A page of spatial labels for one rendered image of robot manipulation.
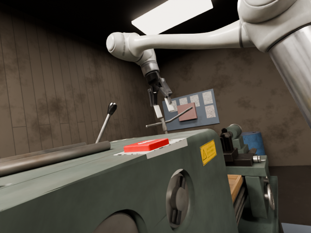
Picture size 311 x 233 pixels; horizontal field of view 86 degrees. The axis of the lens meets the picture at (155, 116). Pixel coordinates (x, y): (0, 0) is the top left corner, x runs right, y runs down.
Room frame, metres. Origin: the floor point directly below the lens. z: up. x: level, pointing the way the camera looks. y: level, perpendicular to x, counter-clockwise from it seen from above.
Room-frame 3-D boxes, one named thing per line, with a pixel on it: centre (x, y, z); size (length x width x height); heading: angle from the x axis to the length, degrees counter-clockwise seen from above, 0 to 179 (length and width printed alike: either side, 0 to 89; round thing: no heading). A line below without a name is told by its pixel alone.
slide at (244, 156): (1.29, -0.44, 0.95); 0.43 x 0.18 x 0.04; 54
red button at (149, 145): (0.30, 0.02, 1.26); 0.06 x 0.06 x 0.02; 54
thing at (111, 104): (0.61, 0.15, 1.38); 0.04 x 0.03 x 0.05; 144
